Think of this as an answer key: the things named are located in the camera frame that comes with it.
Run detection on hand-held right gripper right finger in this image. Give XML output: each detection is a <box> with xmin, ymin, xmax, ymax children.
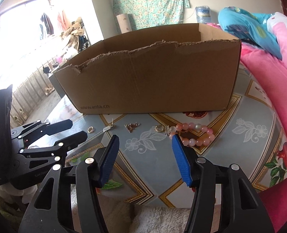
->
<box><xmin>172</xmin><ymin>134</ymin><xmax>276</xmax><ymax>233</ymax></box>

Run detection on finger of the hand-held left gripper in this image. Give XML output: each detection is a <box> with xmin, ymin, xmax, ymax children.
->
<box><xmin>11</xmin><ymin>119</ymin><xmax>73</xmax><ymax>139</ymax></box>
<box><xmin>17</xmin><ymin>130</ymin><xmax>89</xmax><ymax>170</ymax></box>

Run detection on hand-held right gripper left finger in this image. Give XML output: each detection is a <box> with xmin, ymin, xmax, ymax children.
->
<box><xmin>18</xmin><ymin>134</ymin><xmax>120</xmax><ymax>233</ymax></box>

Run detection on pink bead bracelet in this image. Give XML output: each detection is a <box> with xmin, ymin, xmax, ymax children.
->
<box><xmin>163</xmin><ymin>123</ymin><xmax>215</xmax><ymax>147</ymax></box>

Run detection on gold butterfly charm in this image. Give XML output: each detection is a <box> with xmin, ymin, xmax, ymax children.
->
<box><xmin>124</xmin><ymin>123</ymin><xmax>141</xmax><ymax>133</ymax></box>

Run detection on brown cardboard box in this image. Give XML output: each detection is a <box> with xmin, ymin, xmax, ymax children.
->
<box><xmin>52</xmin><ymin>23</ymin><xmax>242</xmax><ymax>114</ymax></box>

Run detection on person's left forearm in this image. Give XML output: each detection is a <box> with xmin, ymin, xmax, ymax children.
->
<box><xmin>0</xmin><ymin>186</ymin><xmax>35</xmax><ymax>210</ymax></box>

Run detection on white sneakers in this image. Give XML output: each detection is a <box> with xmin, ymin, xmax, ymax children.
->
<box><xmin>11</xmin><ymin>109</ymin><xmax>29</xmax><ymax>124</ymax></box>

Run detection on window railing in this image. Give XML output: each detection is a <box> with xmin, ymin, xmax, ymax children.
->
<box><xmin>10</xmin><ymin>61</ymin><xmax>61</xmax><ymax>124</ymax></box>

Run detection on fruit print tablecloth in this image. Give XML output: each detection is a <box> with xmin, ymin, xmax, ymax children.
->
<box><xmin>44</xmin><ymin>61</ymin><xmax>287</xmax><ymax>208</ymax></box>

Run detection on white fleece clothing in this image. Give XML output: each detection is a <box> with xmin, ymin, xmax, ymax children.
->
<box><xmin>69</xmin><ymin>183</ymin><xmax>195</xmax><ymax>233</ymax></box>

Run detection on wheelchair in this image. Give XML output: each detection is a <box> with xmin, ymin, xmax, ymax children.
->
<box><xmin>77</xmin><ymin>35</ymin><xmax>91</xmax><ymax>52</ymax></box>

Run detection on beige clothes pile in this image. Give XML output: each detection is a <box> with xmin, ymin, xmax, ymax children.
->
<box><xmin>61</xmin><ymin>17</ymin><xmax>86</xmax><ymax>51</ymax></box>

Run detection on dark hanging jacket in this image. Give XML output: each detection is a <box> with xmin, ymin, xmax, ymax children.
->
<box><xmin>39</xmin><ymin>13</ymin><xmax>54</xmax><ymax>39</ymax></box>

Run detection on pink hanging garment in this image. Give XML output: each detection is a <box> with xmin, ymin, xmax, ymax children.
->
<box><xmin>57</xmin><ymin>11</ymin><xmax>67</xmax><ymax>33</ymax></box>

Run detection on pale cardboard roll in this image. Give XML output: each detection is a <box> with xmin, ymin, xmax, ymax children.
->
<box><xmin>116</xmin><ymin>13</ymin><xmax>134</xmax><ymax>34</ymax></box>

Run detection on hot pink blanket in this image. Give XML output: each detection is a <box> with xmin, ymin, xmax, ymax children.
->
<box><xmin>205</xmin><ymin>22</ymin><xmax>287</xmax><ymax>233</ymax></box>

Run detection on blue water bottle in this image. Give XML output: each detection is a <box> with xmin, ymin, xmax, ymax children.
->
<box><xmin>195</xmin><ymin>5</ymin><xmax>212</xmax><ymax>25</ymax></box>

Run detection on green floral cloth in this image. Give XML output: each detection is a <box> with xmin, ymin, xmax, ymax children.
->
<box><xmin>112</xmin><ymin>0</ymin><xmax>191</xmax><ymax>31</ymax></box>

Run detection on blue patterned quilt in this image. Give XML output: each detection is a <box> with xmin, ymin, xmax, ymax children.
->
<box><xmin>217</xmin><ymin>6</ymin><xmax>283</xmax><ymax>60</ymax></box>

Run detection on pale pink quilt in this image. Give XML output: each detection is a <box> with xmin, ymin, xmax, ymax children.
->
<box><xmin>266</xmin><ymin>12</ymin><xmax>287</xmax><ymax>54</ymax></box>

